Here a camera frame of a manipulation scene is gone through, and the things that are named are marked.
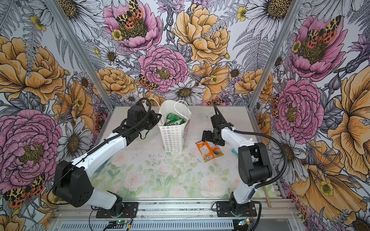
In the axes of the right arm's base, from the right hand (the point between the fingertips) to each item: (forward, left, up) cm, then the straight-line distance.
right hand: (209, 143), depth 92 cm
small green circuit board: (-39, +47, -6) cm, 61 cm away
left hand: (+6, +27, +18) cm, 33 cm away
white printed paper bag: (-2, +21, +12) cm, 24 cm away
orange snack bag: (-3, 0, -4) cm, 5 cm away
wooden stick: (-30, -28, -8) cm, 42 cm away
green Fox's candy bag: (+13, +23, +9) cm, 28 cm away
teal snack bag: (-5, -16, -4) cm, 17 cm away
